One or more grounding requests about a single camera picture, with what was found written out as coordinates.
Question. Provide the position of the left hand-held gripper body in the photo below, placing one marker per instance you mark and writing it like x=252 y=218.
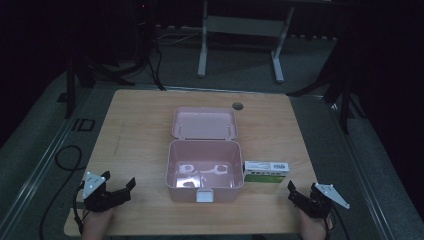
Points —
x=100 y=200

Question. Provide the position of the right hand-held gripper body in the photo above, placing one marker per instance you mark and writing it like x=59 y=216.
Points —
x=320 y=203

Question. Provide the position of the white and green medicine box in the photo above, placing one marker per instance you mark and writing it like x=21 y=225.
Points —
x=266 y=171

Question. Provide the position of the pink storage box with lid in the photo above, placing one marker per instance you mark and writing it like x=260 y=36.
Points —
x=204 y=160

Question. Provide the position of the person's left hand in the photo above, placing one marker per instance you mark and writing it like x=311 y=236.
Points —
x=96 y=223

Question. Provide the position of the person's right hand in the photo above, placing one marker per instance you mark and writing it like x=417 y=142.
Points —
x=311 y=226

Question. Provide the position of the black stand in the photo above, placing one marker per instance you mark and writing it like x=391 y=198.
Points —
x=345 y=96
x=70 y=86

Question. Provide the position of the dark computer tower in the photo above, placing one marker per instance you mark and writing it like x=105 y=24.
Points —
x=144 y=30

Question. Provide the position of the white desk frame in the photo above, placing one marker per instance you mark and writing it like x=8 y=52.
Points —
x=245 y=25

